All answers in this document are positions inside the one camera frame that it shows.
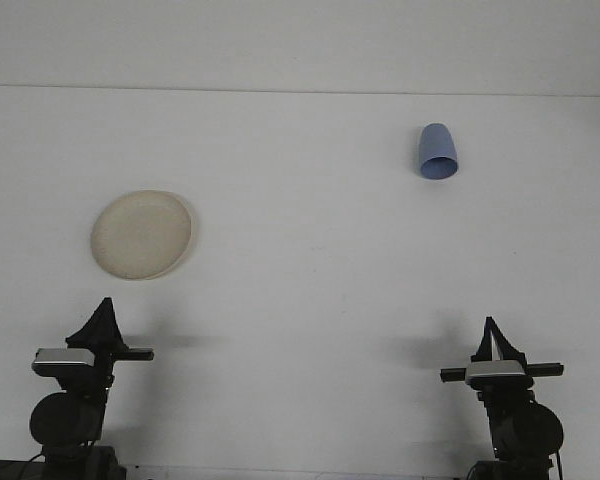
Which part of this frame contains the pale blue cup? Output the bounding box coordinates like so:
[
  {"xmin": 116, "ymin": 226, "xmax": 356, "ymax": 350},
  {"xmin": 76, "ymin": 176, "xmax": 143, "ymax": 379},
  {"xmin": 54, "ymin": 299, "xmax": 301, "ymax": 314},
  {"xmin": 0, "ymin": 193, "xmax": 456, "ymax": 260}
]
[{"xmin": 418, "ymin": 122, "xmax": 461, "ymax": 180}]

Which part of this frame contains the pale round plate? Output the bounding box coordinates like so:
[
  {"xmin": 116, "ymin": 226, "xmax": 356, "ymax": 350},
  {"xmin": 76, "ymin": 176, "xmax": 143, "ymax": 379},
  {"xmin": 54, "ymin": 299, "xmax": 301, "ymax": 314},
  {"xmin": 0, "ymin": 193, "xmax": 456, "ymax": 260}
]
[{"xmin": 89, "ymin": 188, "xmax": 200, "ymax": 282}]

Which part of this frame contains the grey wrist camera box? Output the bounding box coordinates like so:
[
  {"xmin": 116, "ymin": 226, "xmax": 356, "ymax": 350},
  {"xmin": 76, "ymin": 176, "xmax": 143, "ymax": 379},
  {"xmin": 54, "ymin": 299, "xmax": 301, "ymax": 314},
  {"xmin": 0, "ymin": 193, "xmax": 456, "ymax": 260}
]
[
  {"xmin": 464, "ymin": 360, "xmax": 527, "ymax": 389},
  {"xmin": 31, "ymin": 348, "xmax": 96, "ymax": 376}
]

